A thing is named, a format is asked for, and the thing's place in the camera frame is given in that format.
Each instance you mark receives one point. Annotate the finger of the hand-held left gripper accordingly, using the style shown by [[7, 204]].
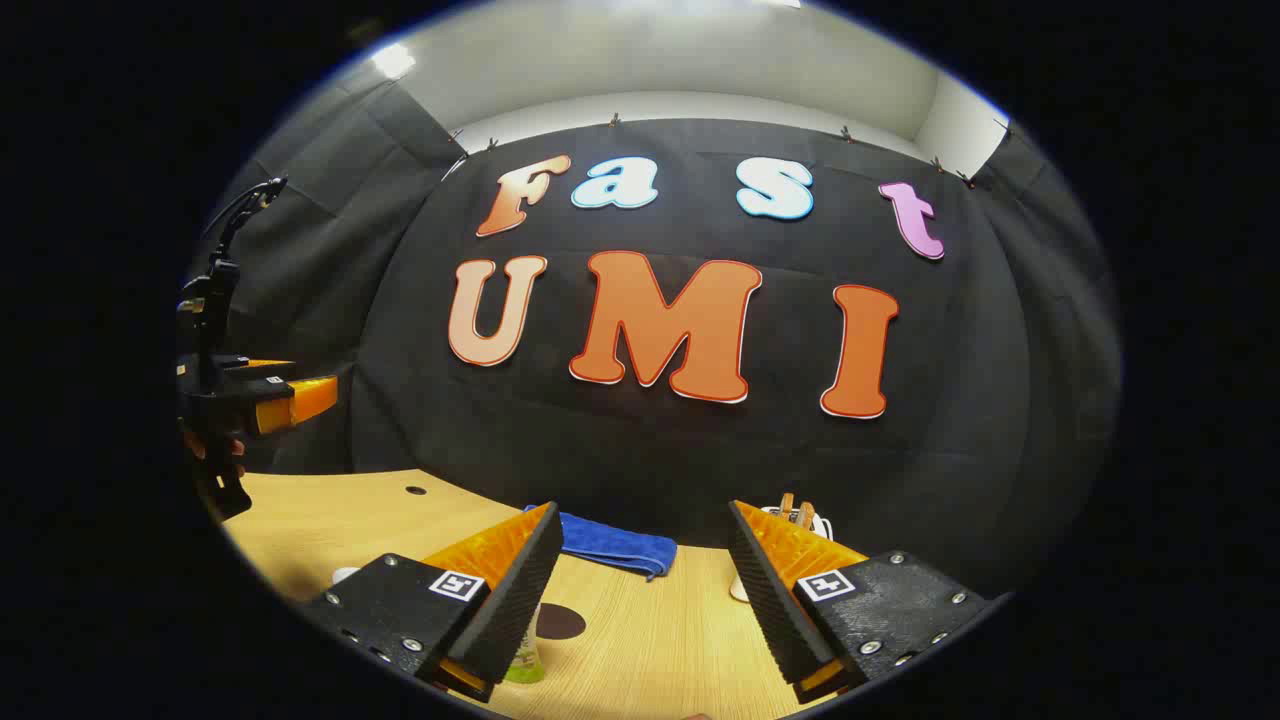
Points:
[[268, 364], [300, 398]]

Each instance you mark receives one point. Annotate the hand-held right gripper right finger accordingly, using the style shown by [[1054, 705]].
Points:
[[775, 610]]

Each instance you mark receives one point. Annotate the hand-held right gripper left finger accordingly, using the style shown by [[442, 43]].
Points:
[[510, 610]]

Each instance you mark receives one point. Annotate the clear green-label water bottle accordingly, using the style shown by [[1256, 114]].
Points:
[[527, 660]]

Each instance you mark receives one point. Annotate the blue towel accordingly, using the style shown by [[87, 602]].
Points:
[[610, 540]]

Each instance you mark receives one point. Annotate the white toaster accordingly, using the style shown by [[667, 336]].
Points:
[[815, 522]]

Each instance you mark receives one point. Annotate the dark brown round coaster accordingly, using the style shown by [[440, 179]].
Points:
[[562, 622]]

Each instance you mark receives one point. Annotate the white teacup lid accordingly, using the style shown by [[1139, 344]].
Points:
[[345, 575]]

